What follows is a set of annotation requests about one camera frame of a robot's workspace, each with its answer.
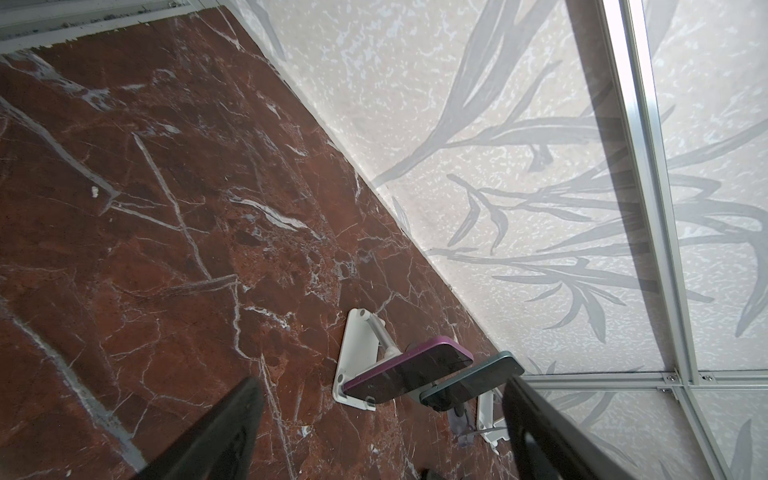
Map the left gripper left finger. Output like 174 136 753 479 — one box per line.
135 376 264 479

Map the white folding phone stand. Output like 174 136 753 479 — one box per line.
476 388 509 455

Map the teal phone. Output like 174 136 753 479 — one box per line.
419 351 525 412

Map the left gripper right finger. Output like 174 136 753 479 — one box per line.
502 375 632 479

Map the purple phone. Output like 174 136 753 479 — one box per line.
341 336 474 405

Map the aluminium frame crossbar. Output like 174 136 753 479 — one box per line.
523 370 767 391

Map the white stand under purple phone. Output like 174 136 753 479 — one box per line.
332 308 402 411

